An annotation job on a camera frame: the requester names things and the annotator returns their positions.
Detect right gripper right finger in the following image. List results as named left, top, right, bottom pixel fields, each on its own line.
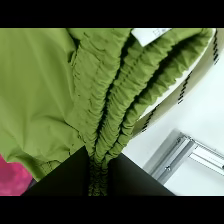
left=107, top=152, right=176, bottom=197

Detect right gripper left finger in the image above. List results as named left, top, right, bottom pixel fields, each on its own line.
left=23, top=145, right=91, bottom=197

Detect green pants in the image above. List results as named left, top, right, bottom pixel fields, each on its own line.
left=0, top=28, right=214, bottom=197

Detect silver frame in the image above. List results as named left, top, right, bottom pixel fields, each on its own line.
left=142, top=129, right=224, bottom=186

